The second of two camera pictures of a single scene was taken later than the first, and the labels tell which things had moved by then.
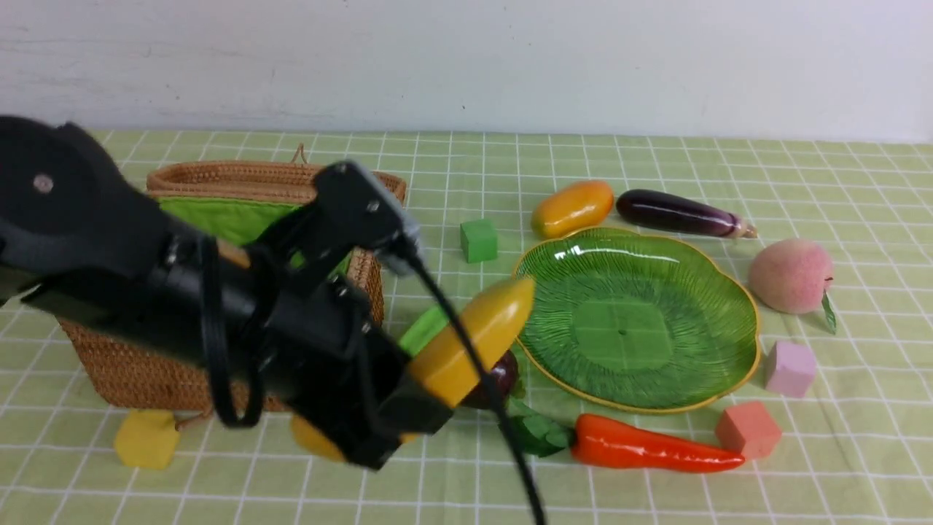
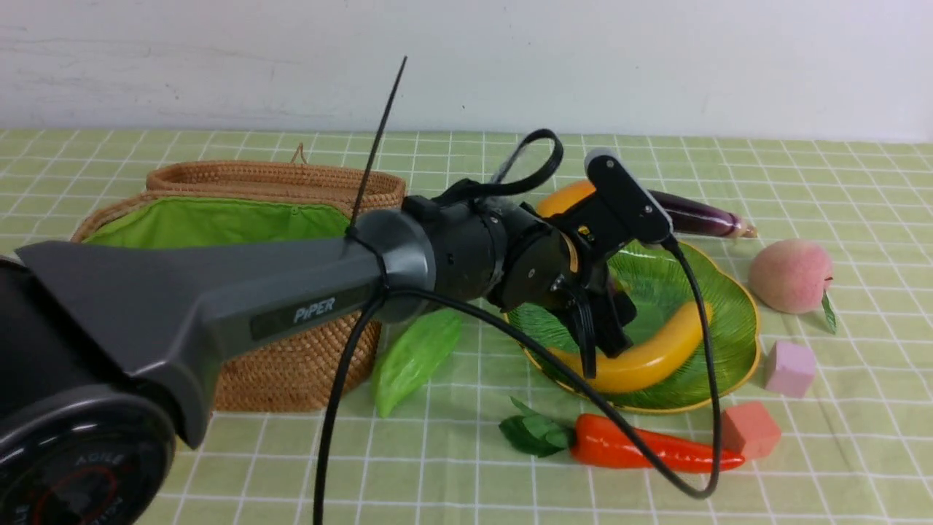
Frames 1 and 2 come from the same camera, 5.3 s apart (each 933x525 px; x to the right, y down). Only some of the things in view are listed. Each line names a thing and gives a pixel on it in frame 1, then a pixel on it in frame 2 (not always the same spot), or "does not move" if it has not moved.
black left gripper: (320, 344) -> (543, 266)
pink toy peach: (793, 275) does not move
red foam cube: (748, 429) does not move
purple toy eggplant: (675, 209) does not move
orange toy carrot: (614, 442) does not move
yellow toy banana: (479, 334) -> (652, 359)
